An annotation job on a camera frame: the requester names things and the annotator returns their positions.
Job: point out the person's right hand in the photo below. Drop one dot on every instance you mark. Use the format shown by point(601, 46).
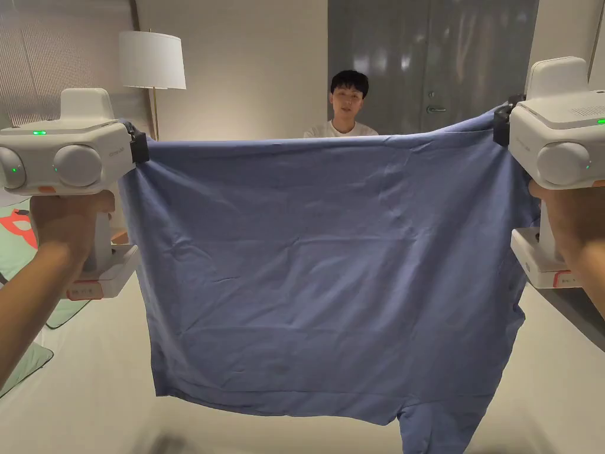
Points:
point(576, 213)

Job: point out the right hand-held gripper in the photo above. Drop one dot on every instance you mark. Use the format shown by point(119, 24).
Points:
point(557, 137)

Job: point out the bed with beige sheet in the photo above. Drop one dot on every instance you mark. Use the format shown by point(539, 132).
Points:
point(90, 406)

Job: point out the grey door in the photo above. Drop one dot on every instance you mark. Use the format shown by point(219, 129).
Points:
point(425, 61)

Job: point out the blue shirt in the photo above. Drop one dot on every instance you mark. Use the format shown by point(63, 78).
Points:
point(321, 265)

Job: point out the person's right forearm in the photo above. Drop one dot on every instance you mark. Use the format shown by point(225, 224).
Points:
point(593, 279)

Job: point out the person's left forearm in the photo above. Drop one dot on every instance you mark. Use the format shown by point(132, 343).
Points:
point(33, 293)

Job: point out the pale green cushion orange print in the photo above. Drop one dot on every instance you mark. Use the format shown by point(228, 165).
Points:
point(16, 255)

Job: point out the floor lamp with white shade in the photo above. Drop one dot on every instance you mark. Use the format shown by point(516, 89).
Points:
point(151, 59)

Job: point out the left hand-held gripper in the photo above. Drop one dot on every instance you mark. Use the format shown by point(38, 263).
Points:
point(71, 142)

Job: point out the person's left hand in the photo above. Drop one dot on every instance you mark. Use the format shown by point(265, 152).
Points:
point(61, 217)

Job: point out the plain pale green cushion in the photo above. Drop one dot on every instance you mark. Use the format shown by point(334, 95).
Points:
point(21, 366)

